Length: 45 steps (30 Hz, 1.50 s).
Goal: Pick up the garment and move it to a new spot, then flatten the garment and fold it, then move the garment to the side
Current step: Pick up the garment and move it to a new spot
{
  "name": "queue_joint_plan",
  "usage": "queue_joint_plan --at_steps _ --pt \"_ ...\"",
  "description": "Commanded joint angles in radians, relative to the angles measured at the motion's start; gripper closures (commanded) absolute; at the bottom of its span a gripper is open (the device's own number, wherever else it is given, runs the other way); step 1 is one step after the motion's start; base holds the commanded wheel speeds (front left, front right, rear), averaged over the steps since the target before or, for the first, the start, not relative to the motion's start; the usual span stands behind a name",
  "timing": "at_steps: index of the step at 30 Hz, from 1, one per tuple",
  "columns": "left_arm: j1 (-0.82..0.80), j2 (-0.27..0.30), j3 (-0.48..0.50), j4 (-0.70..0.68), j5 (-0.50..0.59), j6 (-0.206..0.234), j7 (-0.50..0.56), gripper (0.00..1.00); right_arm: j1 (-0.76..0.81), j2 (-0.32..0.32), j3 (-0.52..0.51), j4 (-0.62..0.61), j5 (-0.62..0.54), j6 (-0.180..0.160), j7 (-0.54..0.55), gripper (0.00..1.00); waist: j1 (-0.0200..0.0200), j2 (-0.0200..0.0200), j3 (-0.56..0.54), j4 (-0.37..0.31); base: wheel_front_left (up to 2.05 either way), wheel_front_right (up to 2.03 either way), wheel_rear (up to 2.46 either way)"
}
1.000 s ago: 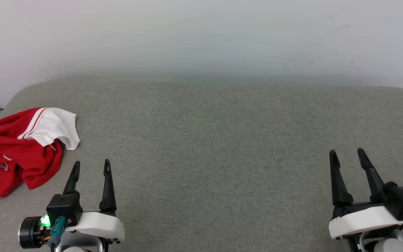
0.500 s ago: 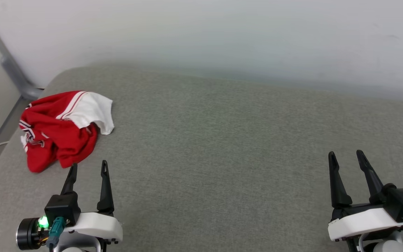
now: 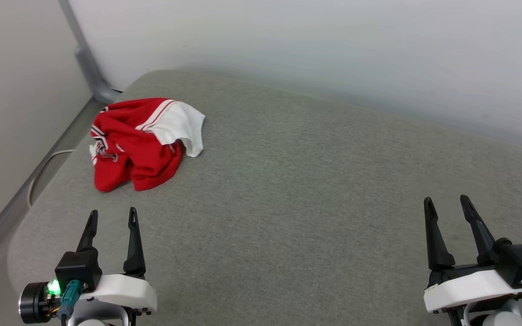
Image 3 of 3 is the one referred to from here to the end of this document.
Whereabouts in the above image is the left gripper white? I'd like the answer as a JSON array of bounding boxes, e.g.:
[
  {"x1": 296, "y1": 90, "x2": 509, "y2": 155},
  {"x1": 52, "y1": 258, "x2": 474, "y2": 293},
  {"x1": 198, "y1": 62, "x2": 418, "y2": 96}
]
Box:
[{"x1": 77, "y1": 207, "x2": 158, "y2": 316}]

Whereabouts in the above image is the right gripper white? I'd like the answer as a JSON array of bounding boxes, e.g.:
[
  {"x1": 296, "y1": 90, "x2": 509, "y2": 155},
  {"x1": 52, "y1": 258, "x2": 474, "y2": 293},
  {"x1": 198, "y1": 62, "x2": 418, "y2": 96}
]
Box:
[{"x1": 423, "y1": 194, "x2": 522, "y2": 314}]

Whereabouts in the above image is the red and white garment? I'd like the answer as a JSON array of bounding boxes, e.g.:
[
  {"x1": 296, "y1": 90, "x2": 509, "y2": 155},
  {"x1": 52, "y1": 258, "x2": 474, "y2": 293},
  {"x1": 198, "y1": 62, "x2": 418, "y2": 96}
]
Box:
[{"x1": 89, "y1": 97, "x2": 206, "y2": 192}]

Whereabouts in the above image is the black cylinder with green light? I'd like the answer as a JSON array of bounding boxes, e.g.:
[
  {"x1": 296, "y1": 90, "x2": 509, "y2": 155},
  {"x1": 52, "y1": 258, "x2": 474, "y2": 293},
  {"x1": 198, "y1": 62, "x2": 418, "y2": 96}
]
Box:
[{"x1": 19, "y1": 281, "x2": 60, "y2": 324}]

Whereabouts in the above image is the grey fabric sofa cushion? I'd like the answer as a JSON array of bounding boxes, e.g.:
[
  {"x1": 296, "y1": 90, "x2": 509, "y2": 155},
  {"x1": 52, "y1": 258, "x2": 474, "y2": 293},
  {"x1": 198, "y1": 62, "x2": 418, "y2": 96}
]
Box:
[{"x1": 7, "y1": 68, "x2": 522, "y2": 326}]

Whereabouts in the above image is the grey metal pole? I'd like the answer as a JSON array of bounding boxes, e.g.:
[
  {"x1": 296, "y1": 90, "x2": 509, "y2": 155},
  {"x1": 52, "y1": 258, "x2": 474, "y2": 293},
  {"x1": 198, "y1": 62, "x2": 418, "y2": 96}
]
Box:
[{"x1": 58, "y1": 0, "x2": 122, "y2": 105}]

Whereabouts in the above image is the left teal plug cable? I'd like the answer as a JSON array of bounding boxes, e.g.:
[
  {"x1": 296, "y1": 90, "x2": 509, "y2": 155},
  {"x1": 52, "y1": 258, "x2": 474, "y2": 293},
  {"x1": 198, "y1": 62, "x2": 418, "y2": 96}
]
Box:
[{"x1": 57, "y1": 279, "x2": 83, "y2": 326}]

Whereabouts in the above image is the thin white cable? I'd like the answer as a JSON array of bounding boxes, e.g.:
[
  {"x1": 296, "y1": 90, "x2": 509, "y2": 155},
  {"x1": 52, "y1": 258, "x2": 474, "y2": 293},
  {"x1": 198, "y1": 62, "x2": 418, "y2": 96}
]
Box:
[{"x1": 27, "y1": 149, "x2": 76, "y2": 207}]

